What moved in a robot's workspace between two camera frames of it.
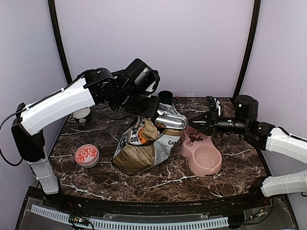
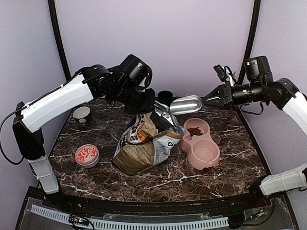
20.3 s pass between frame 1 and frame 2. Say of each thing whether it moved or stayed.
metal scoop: moved
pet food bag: stayed
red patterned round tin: stayed
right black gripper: moved
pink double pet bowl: moved
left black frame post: stayed
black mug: stayed
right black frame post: stayed
